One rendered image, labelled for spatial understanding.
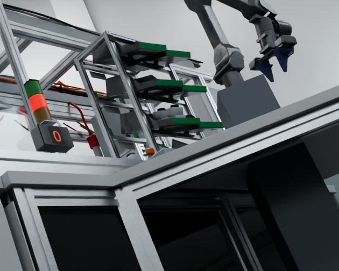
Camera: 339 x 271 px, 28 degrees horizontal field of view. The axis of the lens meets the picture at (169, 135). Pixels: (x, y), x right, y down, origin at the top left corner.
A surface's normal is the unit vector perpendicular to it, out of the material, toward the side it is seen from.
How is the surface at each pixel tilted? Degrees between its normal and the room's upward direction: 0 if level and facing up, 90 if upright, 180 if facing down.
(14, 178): 90
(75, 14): 90
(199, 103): 90
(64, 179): 90
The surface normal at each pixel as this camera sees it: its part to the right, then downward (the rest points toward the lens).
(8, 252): 0.69, -0.52
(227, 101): -0.06, -0.38
